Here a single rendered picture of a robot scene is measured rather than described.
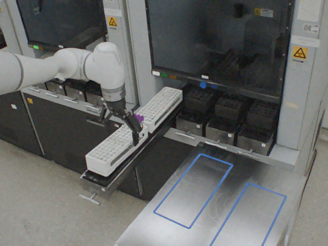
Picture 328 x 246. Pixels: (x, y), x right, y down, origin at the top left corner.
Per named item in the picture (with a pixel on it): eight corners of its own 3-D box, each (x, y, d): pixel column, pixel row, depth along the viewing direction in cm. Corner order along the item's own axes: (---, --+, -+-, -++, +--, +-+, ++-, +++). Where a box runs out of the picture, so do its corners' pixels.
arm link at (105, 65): (131, 78, 136) (102, 73, 141) (126, 40, 126) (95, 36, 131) (117, 93, 128) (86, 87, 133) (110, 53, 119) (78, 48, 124)
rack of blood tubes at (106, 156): (129, 132, 163) (128, 120, 160) (148, 138, 159) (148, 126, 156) (86, 168, 142) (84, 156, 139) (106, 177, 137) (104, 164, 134)
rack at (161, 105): (165, 96, 185) (165, 86, 181) (183, 101, 180) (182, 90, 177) (132, 129, 165) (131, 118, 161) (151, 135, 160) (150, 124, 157)
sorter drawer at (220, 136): (254, 71, 212) (255, 58, 207) (277, 76, 206) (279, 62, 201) (201, 143, 164) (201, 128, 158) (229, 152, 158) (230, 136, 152)
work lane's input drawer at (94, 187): (167, 103, 192) (165, 88, 187) (190, 109, 186) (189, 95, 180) (76, 196, 144) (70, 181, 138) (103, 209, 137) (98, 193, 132)
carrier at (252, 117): (272, 127, 155) (274, 116, 152) (271, 130, 154) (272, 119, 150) (247, 120, 161) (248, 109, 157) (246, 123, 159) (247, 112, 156)
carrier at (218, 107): (240, 119, 162) (240, 107, 159) (238, 121, 161) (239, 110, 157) (216, 112, 168) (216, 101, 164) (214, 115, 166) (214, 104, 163)
